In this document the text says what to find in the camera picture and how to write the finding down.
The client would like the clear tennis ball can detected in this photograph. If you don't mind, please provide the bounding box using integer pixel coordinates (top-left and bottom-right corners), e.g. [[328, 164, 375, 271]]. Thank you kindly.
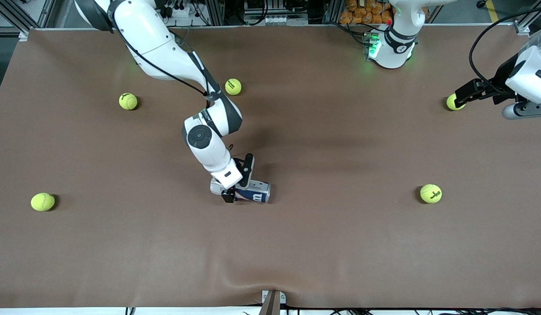
[[210, 177, 271, 204]]

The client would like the brown table mat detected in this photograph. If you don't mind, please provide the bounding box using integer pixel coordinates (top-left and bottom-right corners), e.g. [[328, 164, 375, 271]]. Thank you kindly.
[[0, 24, 541, 309]]

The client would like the small box with green light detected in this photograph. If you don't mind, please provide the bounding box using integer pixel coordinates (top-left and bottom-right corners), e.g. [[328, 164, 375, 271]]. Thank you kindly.
[[363, 31, 381, 61]]

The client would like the orange mesh bag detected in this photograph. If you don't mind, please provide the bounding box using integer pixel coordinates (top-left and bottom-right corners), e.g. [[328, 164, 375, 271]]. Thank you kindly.
[[339, 0, 393, 25]]

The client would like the white terminal block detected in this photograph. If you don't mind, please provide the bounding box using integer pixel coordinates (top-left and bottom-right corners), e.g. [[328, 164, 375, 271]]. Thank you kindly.
[[244, 15, 309, 26]]

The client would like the white power strip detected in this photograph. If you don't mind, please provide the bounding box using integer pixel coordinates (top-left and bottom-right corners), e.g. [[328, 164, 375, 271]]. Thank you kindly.
[[159, 3, 193, 18]]

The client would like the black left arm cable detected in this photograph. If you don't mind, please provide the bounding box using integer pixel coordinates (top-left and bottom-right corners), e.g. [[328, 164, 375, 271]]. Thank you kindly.
[[469, 8, 541, 95]]

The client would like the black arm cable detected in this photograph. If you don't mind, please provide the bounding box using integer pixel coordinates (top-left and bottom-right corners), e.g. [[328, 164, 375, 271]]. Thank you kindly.
[[109, 0, 223, 100], [469, 8, 541, 95]]

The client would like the aluminium frame profile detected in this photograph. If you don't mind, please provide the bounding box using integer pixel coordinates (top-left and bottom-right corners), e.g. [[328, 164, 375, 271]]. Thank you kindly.
[[513, 0, 541, 35], [0, 0, 56, 38]]

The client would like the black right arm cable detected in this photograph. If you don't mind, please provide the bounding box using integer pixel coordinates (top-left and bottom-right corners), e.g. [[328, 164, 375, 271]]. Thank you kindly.
[[109, 0, 223, 100]]

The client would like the metal table clamp bracket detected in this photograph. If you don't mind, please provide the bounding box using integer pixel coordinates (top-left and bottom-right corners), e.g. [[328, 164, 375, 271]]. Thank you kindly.
[[261, 290, 287, 315]]

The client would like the black cable on mat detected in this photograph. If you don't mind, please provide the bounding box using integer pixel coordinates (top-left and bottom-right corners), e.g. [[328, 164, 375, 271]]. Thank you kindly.
[[334, 21, 368, 44]]

